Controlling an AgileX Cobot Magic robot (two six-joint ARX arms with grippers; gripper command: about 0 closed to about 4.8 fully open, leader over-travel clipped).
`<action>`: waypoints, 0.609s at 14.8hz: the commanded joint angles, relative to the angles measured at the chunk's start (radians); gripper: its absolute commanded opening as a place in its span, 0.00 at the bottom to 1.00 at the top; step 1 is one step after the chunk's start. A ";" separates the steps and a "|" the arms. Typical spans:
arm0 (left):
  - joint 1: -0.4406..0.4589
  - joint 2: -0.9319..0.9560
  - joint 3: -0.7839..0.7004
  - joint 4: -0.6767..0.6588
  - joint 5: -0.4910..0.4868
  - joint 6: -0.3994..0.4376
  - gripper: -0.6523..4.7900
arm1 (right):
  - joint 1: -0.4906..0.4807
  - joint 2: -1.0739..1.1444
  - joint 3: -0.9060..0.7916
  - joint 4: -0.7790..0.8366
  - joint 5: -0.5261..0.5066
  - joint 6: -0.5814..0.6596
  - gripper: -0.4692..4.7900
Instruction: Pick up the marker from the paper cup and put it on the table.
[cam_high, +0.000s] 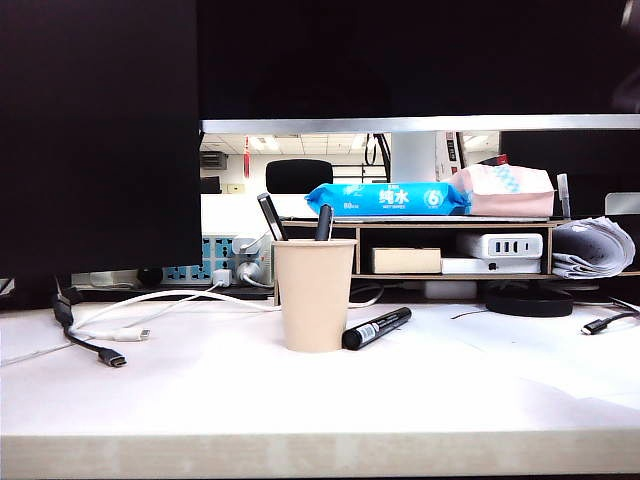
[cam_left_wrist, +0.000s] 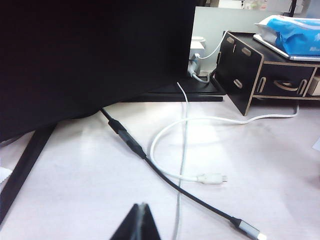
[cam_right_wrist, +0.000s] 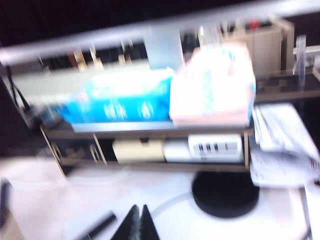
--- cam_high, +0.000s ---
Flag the thick black marker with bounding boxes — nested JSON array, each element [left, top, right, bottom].
[[342, 306, 413, 351]]

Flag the beige paper cup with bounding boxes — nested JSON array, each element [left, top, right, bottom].
[[271, 238, 359, 354]]

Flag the dark grey pen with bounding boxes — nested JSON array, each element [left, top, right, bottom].
[[314, 203, 335, 242]]

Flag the black pen with silver clip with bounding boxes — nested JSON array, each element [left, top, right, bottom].
[[256, 192, 289, 242]]

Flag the black office chair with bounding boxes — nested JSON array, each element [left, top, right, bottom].
[[264, 158, 335, 195]]

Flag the blue wet wipes pack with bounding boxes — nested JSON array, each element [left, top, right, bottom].
[[304, 182, 472, 217]]

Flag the white round power plug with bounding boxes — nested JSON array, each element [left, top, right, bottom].
[[234, 260, 274, 289]]

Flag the beige box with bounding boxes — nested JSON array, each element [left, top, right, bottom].
[[370, 247, 442, 275]]

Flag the blue and white power strip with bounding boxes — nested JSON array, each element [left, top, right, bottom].
[[162, 234, 275, 286]]

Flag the wooden desk shelf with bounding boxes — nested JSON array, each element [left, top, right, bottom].
[[272, 215, 640, 307]]

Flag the white box under shelf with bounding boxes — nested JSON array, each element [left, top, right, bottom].
[[424, 280, 479, 300]]

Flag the flat white box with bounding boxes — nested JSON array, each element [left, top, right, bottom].
[[440, 257, 541, 275]]

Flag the white multi-port charger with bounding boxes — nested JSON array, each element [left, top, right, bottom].
[[455, 232, 544, 260]]

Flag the pink tissue pack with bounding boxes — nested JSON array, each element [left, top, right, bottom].
[[442, 163, 556, 218]]

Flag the black round monitor base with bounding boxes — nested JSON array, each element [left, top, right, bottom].
[[483, 284, 575, 319]]

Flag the black monitor with silver foot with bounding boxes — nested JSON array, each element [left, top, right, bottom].
[[0, 0, 202, 311]]

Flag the rolled paper stack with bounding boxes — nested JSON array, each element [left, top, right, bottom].
[[549, 217, 635, 280]]

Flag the silver monitor stand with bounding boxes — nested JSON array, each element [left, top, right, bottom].
[[603, 192, 640, 217]]

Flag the thick white USB cable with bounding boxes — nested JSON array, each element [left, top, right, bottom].
[[67, 289, 284, 343]]

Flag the black HDMI cable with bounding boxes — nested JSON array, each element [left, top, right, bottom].
[[49, 277, 128, 370]]

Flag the black cable with silver plug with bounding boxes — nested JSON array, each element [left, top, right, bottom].
[[579, 312, 640, 336]]

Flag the thin white cable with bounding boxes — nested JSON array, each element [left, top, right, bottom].
[[0, 283, 226, 367]]

